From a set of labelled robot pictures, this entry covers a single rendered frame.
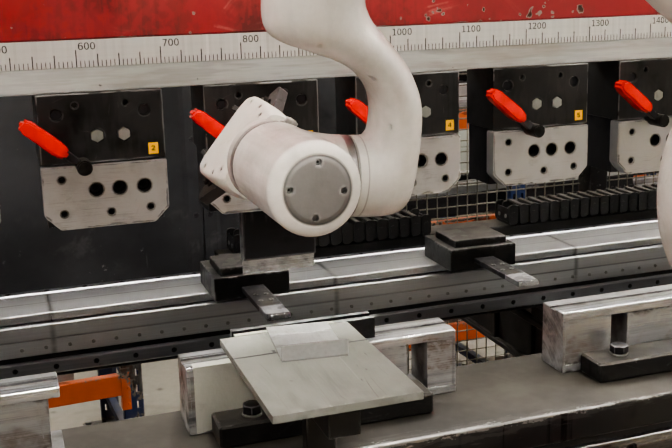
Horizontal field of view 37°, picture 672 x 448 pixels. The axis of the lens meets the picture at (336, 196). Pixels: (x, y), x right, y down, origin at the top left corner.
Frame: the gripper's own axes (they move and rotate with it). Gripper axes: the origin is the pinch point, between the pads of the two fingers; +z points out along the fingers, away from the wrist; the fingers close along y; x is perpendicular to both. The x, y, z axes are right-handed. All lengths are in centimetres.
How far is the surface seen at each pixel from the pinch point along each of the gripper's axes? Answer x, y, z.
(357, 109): 13.6, -12.5, 8.7
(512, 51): 28.5, -32.4, 12.8
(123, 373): 62, 70, 172
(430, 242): 51, -7, 43
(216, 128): 0.2, -0.1, 8.7
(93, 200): -6.1, 15.6, 12.3
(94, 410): 81, 101, 232
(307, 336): 27.2, 15.1, 10.9
